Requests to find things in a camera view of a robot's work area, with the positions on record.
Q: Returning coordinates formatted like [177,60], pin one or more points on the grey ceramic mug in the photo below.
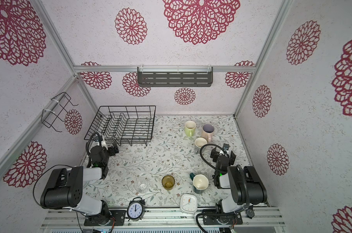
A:
[198,144]

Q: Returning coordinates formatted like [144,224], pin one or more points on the amber glass cup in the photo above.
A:
[168,182]

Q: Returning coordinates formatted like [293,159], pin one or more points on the black wire dish rack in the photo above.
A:
[124,124]

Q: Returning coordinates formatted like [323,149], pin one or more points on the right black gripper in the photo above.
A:
[221,156]

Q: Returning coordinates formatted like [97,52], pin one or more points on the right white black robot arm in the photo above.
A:
[244,183]

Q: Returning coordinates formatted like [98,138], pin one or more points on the grey wall shelf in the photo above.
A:
[175,78]

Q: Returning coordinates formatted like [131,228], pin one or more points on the pink iridescent mug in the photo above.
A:
[207,132]

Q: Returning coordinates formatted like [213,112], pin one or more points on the black round alarm clock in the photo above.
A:
[136,209]

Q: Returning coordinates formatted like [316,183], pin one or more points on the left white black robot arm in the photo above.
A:
[64,188]

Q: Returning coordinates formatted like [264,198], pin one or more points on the black wire wall basket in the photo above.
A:
[59,104]

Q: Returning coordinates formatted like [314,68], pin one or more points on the white square alarm clock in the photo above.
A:
[188,204]

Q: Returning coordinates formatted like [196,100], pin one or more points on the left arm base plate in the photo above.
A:
[116,217]

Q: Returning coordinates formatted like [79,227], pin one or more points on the green ceramic mug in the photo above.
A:
[189,128]

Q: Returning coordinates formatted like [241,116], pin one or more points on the dark green cream mug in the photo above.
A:
[200,182]

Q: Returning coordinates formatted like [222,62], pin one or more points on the clear glass cup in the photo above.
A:
[141,185]

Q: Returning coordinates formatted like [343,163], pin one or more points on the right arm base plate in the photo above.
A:
[223,220]

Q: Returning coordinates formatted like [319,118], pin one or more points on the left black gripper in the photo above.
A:
[111,149]

